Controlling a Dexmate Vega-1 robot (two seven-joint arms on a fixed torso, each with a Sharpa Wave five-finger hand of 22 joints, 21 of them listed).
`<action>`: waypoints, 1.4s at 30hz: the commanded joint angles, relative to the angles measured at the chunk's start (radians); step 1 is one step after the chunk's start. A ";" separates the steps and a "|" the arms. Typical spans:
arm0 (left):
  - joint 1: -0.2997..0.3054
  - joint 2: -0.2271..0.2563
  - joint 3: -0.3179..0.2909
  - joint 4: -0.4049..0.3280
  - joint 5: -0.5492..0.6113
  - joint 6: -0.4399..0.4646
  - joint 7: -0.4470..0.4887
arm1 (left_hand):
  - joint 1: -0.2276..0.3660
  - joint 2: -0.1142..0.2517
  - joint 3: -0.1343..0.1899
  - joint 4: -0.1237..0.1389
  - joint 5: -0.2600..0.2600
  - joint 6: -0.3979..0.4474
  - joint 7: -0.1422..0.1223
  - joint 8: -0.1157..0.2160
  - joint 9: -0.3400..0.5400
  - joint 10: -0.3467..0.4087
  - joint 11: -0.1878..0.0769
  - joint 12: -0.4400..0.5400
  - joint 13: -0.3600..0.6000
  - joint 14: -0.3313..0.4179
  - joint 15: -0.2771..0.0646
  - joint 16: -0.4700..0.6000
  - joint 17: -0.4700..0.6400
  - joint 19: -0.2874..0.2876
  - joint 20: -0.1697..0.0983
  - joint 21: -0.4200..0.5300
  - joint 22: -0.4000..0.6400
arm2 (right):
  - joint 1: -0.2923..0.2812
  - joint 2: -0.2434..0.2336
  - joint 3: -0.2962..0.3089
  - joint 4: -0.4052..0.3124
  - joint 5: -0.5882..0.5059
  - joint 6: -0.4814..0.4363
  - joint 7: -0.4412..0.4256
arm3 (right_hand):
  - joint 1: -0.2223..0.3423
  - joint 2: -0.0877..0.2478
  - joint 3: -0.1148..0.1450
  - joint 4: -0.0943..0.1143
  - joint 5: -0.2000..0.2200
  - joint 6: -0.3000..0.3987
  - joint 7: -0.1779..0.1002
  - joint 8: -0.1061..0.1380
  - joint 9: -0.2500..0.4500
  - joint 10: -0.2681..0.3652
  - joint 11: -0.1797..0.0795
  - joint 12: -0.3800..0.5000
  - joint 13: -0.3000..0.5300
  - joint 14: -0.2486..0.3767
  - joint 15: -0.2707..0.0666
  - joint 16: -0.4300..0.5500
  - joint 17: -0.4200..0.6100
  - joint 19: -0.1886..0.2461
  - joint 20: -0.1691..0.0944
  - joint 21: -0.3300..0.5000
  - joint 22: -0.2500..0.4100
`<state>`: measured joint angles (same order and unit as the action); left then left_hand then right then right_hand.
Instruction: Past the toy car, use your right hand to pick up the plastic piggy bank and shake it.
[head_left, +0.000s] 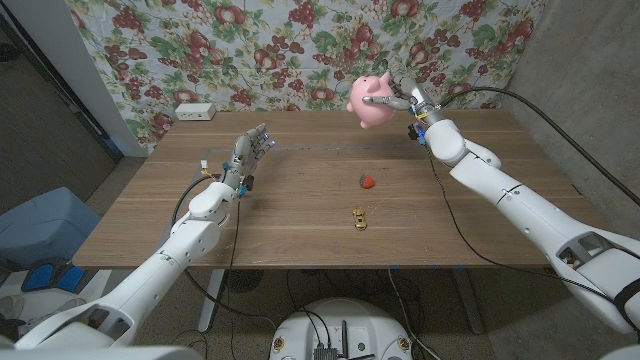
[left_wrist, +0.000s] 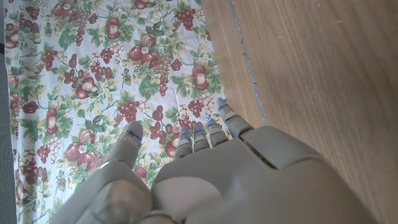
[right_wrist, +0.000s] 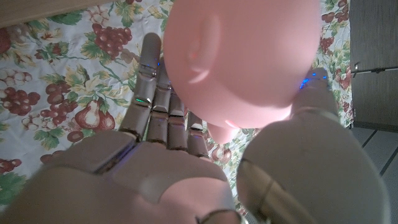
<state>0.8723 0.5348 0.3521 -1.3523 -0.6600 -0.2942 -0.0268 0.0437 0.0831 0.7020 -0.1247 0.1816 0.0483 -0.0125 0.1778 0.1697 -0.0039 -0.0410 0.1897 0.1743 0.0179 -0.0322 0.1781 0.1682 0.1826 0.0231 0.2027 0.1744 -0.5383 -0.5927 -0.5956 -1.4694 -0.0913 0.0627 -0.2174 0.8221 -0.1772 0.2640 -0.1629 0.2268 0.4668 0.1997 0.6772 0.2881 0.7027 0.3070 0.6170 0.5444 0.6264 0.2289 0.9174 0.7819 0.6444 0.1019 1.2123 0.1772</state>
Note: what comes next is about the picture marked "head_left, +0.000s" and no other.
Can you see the round black floor fan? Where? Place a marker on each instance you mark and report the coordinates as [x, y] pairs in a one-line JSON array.
[[243, 280]]

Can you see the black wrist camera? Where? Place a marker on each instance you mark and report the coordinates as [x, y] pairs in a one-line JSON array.
[[246, 185], [416, 134]]

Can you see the red toy strawberry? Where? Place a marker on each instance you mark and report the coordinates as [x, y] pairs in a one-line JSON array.
[[367, 182]]

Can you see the yellow toy car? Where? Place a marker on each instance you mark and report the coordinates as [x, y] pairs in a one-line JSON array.
[[359, 219]]

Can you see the white power strip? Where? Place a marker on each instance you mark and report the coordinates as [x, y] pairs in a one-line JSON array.
[[195, 111]]

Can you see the floral fruit print backdrop cloth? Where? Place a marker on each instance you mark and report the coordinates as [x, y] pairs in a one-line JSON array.
[[250, 50]]

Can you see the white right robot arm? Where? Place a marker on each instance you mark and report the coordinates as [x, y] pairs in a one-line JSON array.
[[530, 210]]

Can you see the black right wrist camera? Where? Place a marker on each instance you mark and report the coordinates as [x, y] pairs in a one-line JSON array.
[[416, 134]]

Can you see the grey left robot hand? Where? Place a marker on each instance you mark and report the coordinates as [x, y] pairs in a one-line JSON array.
[[246, 152]]

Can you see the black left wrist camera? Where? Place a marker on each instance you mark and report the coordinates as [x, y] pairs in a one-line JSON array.
[[246, 185]]

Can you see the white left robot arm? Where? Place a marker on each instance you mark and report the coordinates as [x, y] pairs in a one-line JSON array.
[[170, 257]]

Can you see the blue foot pedal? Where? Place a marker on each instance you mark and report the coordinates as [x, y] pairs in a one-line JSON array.
[[38, 277], [70, 279]]

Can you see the white table leg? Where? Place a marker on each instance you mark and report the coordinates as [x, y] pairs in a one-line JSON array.
[[211, 300]]

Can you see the pink plastic piggy bank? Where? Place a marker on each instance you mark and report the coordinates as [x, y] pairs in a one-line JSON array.
[[370, 112]]

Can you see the white sneaker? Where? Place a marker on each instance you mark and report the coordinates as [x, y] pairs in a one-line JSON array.
[[50, 309]]

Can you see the grey table leg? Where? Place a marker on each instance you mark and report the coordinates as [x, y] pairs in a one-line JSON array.
[[469, 300]]

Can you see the blue plastic bin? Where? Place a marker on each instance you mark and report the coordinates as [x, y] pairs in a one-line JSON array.
[[45, 225]]

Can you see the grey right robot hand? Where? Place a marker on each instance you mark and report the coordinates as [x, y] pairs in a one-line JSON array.
[[417, 102]]

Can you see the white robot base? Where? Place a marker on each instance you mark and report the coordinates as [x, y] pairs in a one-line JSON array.
[[345, 325]]

